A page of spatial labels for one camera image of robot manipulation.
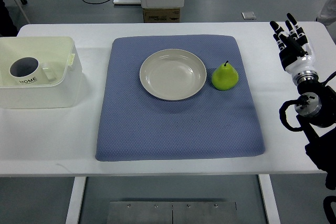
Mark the dark object at left edge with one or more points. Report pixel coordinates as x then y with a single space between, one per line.
8 29

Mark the small grey floor plate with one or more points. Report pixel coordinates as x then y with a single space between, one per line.
248 15

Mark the white table leg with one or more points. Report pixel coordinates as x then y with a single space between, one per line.
74 208
268 198

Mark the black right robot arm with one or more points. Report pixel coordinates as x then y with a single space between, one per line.
315 107

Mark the white table leg left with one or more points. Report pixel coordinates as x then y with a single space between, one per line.
74 208

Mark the silver floor rail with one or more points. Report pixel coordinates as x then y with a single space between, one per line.
127 2

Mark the white object at right edge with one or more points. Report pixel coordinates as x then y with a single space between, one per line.
326 15

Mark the white plastic bin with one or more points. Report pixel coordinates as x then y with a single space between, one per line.
60 53

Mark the white HOME mug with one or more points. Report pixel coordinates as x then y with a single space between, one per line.
30 71

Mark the green pear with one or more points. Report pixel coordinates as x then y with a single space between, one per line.
225 77

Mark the blue textured mat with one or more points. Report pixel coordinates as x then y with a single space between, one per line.
135 125

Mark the beige round plate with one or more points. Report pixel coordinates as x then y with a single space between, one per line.
172 74

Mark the white table leg right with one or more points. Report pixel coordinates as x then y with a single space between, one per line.
268 198

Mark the brown cardboard box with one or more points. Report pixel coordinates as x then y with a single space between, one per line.
161 15

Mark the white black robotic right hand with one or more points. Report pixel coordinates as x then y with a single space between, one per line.
293 46

